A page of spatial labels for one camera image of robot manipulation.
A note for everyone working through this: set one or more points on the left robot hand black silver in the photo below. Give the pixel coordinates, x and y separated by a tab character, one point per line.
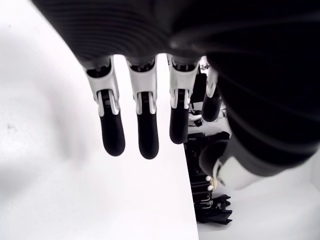
225	37

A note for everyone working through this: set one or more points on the black equipment rack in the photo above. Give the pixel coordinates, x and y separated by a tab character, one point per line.
197	185

